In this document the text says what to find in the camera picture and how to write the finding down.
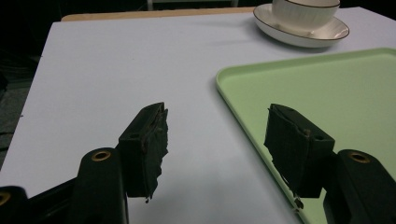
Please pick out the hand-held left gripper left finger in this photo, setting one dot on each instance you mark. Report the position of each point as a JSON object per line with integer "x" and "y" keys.
{"x": 143, "y": 155}

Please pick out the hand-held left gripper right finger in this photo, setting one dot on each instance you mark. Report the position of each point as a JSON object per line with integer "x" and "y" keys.
{"x": 295, "y": 155}

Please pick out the light green plastic tray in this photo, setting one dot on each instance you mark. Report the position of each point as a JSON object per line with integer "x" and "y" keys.
{"x": 327, "y": 102}

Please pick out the white saucer with brown rim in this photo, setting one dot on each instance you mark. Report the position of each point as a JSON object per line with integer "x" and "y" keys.
{"x": 327, "y": 32}

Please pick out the white ribbed cup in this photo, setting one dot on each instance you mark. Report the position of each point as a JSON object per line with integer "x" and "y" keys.
{"x": 303, "y": 14}

